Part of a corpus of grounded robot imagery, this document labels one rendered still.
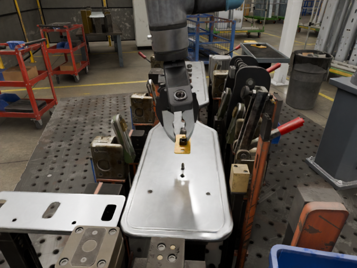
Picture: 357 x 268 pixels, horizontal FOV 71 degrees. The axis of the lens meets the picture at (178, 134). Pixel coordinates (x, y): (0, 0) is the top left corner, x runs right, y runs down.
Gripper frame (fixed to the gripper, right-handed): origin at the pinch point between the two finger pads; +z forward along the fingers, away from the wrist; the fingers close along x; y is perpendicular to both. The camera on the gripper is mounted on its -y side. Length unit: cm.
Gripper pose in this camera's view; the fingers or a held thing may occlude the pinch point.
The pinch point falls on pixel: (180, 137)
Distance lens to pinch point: 59.4
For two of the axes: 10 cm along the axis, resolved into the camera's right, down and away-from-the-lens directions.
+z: 1.0, 8.6, 5.0
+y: -0.5, -5.0, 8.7
